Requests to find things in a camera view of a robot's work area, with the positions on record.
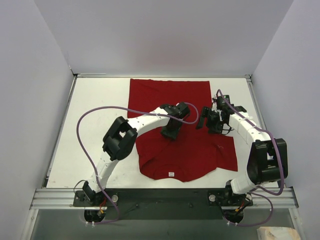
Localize red t-shirt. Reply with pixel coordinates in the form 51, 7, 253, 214
128, 79, 238, 182

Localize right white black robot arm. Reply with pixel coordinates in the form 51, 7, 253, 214
196, 95, 288, 196

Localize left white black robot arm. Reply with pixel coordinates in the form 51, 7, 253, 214
82, 102, 190, 206

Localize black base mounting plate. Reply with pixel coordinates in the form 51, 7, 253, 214
73, 188, 253, 222

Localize beige cardboard box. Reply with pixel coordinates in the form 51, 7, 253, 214
257, 226, 301, 240

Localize aluminium frame rail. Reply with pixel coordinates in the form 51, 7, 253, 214
29, 188, 299, 210

